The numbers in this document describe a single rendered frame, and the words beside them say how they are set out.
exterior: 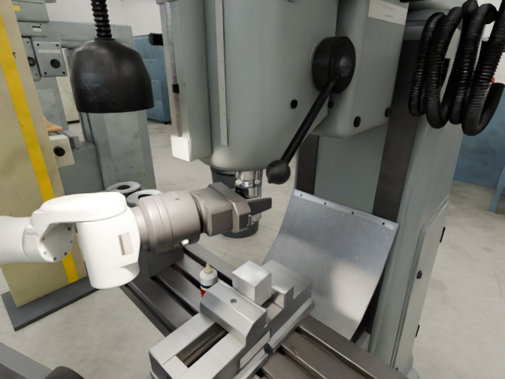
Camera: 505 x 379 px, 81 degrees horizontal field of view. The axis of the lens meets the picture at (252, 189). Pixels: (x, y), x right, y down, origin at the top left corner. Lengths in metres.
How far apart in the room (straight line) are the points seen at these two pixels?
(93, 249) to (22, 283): 1.99
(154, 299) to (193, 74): 0.56
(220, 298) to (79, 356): 1.52
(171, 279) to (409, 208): 0.63
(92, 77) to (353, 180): 0.67
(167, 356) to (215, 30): 0.50
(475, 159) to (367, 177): 3.92
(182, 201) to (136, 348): 1.58
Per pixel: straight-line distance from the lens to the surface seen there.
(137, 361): 1.92
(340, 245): 0.86
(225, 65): 0.38
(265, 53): 0.37
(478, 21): 0.56
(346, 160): 0.82
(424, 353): 2.07
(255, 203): 0.50
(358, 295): 0.83
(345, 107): 0.50
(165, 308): 0.77
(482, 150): 4.66
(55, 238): 0.51
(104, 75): 0.30
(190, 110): 0.39
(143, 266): 0.85
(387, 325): 1.03
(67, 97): 8.82
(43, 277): 2.43
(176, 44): 0.39
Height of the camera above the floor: 1.46
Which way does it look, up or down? 23 degrees down
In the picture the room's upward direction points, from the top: straight up
